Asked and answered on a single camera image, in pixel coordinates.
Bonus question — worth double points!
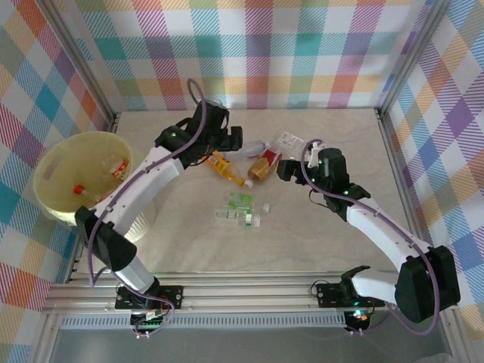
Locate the clear bluish plastic bottle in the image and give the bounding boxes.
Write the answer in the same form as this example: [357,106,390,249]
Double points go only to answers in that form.
[225,139,271,160]

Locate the red gold tea bottle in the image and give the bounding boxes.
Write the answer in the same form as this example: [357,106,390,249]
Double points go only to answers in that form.
[244,147,284,189]

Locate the orange juice plastic bottle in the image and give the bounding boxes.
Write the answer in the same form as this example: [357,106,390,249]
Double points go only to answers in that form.
[206,150,247,187]

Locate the clear bottle green print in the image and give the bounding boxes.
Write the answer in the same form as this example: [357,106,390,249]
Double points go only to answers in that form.
[213,209,243,227]

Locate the white ribbed plastic bin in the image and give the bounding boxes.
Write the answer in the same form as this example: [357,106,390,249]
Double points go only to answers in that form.
[123,200,158,245]

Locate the clear bottle red cap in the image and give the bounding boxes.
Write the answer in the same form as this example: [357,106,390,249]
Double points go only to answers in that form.
[73,183,105,203]

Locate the black controller board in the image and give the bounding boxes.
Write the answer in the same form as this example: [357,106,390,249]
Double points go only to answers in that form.
[130,313,167,334]
[346,309,371,327]

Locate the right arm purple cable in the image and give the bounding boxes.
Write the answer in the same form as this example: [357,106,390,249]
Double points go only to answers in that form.
[300,138,442,337]

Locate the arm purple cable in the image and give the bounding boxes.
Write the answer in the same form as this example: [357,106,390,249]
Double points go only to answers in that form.
[87,78,209,287]
[300,138,442,337]

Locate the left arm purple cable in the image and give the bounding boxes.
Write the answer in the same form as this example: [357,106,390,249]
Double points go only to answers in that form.
[87,78,209,287]

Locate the aluminium frame floor rail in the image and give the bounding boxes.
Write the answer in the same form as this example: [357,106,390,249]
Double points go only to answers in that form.
[376,108,439,258]
[62,234,86,287]

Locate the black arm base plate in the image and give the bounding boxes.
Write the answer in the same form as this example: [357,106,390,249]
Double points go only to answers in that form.
[150,285,185,309]
[315,282,343,308]

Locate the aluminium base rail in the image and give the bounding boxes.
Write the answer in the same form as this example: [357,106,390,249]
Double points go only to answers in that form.
[41,270,398,315]

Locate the aluminium frame post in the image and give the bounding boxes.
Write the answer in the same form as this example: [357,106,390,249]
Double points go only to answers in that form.
[43,0,121,132]
[376,0,455,118]

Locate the grey slotted cable duct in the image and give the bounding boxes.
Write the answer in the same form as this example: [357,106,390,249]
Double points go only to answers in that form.
[60,315,349,330]

